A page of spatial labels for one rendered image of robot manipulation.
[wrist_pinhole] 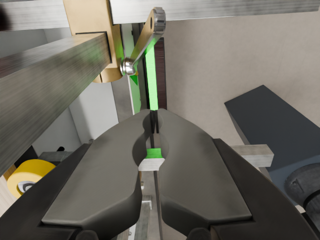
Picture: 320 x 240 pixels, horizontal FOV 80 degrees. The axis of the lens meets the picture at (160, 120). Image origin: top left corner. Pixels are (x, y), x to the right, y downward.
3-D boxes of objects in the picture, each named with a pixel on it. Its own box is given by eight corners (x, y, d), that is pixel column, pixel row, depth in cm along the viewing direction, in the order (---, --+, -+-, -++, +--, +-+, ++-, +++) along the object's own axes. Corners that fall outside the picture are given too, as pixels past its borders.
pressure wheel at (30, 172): (51, 126, 39) (13, 167, 29) (87, 146, 41) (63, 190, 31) (36, 150, 42) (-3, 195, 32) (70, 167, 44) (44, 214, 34)
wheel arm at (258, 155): (265, 140, 37) (275, 155, 33) (261, 154, 39) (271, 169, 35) (45, 148, 39) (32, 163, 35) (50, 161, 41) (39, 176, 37)
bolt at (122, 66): (145, 67, 40) (133, 55, 26) (145, 79, 41) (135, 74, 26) (135, 67, 41) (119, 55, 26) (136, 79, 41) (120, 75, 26)
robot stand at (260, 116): (263, 84, 116) (344, 145, 64) (273, 115, 127) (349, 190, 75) (223, 102, 123) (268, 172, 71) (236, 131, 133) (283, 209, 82)
